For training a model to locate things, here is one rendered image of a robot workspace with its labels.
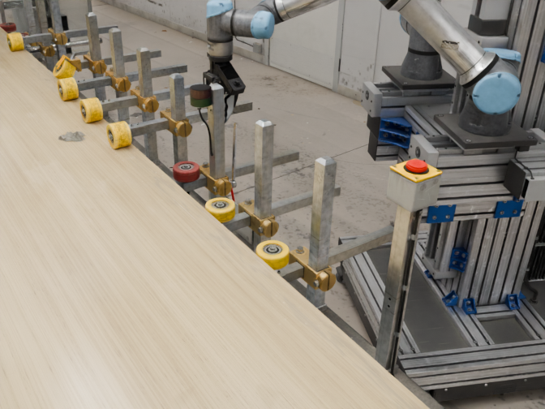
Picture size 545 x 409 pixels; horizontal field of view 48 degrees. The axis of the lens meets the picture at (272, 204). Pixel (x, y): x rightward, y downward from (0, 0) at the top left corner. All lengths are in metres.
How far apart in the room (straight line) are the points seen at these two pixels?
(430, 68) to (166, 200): 1.09
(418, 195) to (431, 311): 1.35
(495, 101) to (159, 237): 0.92
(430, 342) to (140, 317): 1.30
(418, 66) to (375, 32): 2.58
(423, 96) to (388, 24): 2.47
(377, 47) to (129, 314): 3.82
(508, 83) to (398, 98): 0.67
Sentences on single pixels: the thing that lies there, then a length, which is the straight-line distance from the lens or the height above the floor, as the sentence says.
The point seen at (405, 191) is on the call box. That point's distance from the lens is 1.15.
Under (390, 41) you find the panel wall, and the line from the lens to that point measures 4.74.
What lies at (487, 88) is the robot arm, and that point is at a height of 1.22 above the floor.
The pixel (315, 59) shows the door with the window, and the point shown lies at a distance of 5.33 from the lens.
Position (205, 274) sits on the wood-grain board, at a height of 0.90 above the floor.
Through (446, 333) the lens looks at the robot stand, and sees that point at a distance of 2.37.
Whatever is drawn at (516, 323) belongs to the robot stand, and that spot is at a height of 0.21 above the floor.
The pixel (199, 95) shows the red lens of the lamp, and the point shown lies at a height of 1.15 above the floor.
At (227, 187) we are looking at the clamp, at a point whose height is 0.85.
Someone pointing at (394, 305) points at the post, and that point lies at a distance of 1.31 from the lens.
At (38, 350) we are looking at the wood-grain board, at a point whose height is 0.90.
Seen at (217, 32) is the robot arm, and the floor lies 1.28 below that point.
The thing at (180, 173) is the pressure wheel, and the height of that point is 0.90.
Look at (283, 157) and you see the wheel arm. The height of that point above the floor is 0.86.
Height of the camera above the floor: 1.72
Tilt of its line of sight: 30 degrees down
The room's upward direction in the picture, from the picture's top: 2 degrees clockwise
